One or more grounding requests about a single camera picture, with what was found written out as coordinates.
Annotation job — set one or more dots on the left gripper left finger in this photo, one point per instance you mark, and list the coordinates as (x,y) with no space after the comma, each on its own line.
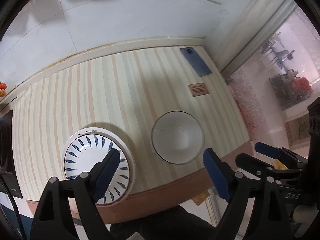
(53,218)

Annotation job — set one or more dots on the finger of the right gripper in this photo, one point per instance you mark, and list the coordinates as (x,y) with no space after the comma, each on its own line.
(254,166)
(270,151)

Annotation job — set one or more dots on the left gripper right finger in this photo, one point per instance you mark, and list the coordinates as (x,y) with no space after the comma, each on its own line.
(269,218)

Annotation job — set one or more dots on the blue leaf pattern plate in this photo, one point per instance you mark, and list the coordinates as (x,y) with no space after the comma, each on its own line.
(103,172)

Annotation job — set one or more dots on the white black-rimmed bowl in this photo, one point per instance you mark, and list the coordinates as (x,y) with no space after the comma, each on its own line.
(177,138)

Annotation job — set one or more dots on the white oval plate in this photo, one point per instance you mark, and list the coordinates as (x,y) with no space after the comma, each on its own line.
(89,146)

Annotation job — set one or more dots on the blue smartphone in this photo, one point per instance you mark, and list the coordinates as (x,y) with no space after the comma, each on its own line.
(195,61)

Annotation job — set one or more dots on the striped table mat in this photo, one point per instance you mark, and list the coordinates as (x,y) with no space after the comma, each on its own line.
(126,93)

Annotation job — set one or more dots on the colourful wall stickers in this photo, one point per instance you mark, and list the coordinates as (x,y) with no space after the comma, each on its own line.
(3,88)

